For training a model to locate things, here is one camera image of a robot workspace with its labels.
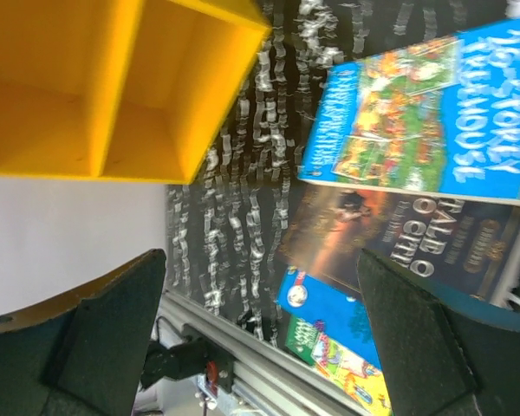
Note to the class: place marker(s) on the blue paperback book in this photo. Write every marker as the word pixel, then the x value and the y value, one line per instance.
pixel 341 317

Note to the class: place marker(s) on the green 104-storey treehouse book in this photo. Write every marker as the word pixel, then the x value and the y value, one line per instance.
pixel 355 376

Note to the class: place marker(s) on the yellow wooden shelf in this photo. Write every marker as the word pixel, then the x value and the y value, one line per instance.
pixel 120 90

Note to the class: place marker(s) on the dark Tale of Two Cities book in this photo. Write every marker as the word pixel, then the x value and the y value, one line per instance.
pixel 463 244

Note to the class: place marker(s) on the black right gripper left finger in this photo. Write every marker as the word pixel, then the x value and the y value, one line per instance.
pixel 82 352

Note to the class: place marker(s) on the blue 26-storey treehouse book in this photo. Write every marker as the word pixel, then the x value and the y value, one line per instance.
pixel 438 118

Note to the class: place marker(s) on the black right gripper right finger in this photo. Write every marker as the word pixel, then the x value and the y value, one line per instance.
pixel 442 352

